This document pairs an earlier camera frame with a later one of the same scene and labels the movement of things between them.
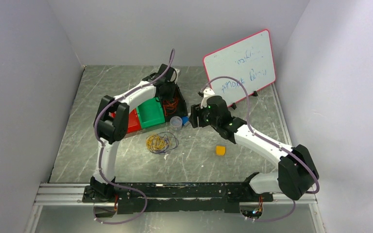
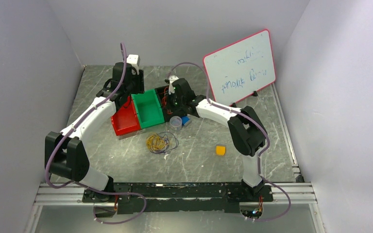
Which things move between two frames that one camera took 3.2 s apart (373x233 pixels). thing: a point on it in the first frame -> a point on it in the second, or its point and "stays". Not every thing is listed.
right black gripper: [196, 111] -> [169, 103]
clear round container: [176, 124] stays
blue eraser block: [185, 119] stays
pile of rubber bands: [162, 143] stays
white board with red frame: [250, 59] stays
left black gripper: [171, 96] -> [139, 89]
